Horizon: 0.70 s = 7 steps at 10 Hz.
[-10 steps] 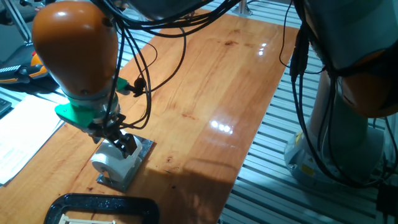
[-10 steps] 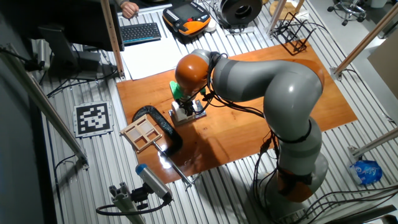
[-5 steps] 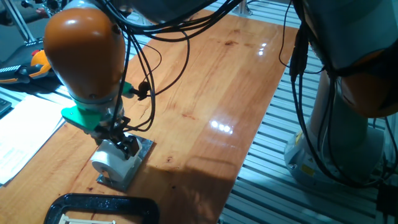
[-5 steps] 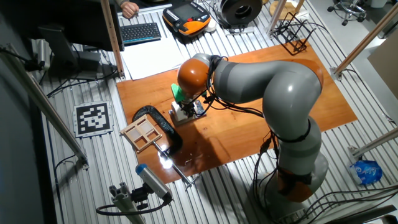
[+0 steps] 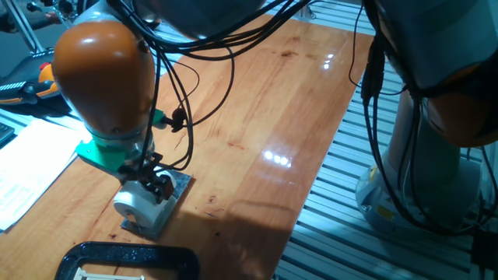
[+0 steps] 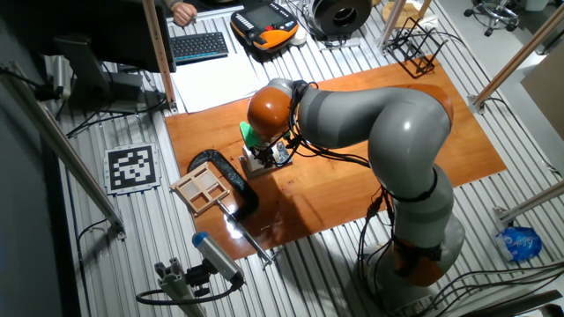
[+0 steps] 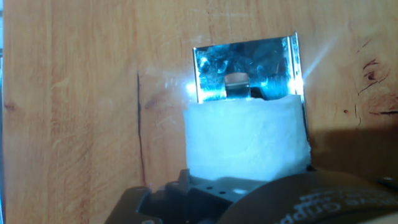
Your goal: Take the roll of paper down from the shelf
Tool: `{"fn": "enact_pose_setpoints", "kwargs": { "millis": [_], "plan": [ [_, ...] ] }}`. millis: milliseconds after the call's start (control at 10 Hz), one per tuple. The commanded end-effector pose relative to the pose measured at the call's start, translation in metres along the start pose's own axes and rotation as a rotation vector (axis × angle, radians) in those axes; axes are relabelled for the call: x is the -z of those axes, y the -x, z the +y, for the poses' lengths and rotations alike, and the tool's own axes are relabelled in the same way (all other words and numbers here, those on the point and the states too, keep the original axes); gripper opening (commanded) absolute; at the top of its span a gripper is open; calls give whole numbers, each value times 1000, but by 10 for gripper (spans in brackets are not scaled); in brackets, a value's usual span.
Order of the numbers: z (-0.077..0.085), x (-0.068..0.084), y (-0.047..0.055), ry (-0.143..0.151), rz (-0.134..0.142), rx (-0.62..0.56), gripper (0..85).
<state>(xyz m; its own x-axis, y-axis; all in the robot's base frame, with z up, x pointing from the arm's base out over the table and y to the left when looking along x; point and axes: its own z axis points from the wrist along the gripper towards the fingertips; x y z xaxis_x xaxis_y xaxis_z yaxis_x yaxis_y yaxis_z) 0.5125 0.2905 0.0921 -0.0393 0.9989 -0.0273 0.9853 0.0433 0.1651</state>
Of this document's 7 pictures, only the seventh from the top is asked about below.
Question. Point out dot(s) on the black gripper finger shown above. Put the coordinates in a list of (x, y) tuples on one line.
[(186, 202)]

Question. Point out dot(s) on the white toilet paper roll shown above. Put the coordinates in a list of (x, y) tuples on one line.
[(245, 140)]

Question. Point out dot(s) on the shiny metal roll holder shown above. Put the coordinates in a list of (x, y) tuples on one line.
[(242, 56)]

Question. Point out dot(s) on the glossy wooden board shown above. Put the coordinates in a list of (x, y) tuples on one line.
[(77, 109)]

